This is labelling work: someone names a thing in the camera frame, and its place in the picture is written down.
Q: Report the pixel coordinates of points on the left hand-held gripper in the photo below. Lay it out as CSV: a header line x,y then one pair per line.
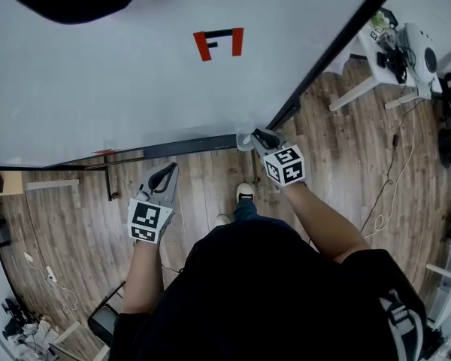
x,y
161,201

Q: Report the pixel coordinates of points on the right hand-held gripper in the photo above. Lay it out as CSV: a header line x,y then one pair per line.
x,y
285,165

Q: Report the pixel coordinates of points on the person's left forearm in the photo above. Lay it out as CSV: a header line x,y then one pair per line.
x,y
144,276

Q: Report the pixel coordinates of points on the person's right forearm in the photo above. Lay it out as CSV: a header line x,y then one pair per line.
x,y
323,224

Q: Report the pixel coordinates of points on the clear plastic pen holder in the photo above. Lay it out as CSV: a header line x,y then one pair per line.
x,y
243,141

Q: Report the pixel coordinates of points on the black whiteboard stand leg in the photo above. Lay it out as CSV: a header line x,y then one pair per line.
x,y
109,175

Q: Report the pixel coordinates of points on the person's white shoe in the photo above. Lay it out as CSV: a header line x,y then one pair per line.
x,y
222,220
245,191

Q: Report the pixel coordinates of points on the person's blue jeans leg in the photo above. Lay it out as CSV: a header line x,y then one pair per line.
x,y
245,209

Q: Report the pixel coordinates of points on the black framed whiteboard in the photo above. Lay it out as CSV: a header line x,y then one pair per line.
x,y
97,88

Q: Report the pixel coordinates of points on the white table with wooden legs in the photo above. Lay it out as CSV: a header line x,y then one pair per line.
x,y
383,62

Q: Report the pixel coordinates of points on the white power strip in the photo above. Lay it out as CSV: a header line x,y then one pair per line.
x,y
51,274

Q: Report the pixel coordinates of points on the black white printed tag card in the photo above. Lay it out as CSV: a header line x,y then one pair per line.
x,y
376,35

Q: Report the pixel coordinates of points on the person's black shirt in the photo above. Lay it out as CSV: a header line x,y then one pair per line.
x,y
255,295

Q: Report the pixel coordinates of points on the black folding stool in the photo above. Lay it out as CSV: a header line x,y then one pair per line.
x,y
104,320

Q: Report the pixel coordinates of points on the small green plant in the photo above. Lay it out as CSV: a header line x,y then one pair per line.
x,y
379,19

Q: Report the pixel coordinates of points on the white round device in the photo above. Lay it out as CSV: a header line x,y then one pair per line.
x,y
421,55

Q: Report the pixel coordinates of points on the white plank frame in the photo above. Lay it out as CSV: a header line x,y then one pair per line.
x,y
52,184

